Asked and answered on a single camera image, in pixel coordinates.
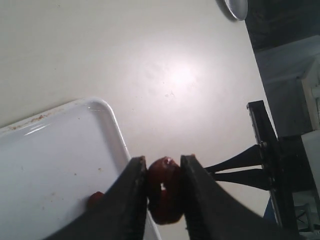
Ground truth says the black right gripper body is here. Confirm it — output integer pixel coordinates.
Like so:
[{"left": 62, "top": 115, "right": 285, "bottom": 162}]
[{"left": 247, "top": 100, "right": 300, "bottom": 237}]

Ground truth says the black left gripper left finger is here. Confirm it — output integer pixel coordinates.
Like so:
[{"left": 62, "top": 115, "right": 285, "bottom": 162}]
[{"left": 48, "top": 156, "right": 147, "bottom": 240}]

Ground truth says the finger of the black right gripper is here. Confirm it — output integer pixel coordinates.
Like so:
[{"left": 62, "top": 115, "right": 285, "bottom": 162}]
[
  {"left": 205, "top": 144, "right": 263, "bottom": 173},
  {"left": 212, "top": 172, "right": 272, "bottom": 191}
]

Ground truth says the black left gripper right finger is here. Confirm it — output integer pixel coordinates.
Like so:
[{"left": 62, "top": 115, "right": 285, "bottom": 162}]
[{"left": 180, "top": 155, "right": 300, "bottom": 240}]

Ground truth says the white rectangular plastic tray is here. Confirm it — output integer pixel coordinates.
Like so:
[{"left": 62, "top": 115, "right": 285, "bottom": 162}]
[{"left": 0, "top": 98, "right": 160, "bottom": 240}]

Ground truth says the red berry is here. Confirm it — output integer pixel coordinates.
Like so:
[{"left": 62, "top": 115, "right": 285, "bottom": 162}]
[
  {"left": 86, "top": 191, "right": 104, "bottom": 210},
  {"left": 146, "top": 156, "right": 184, "bottom": 225}
]

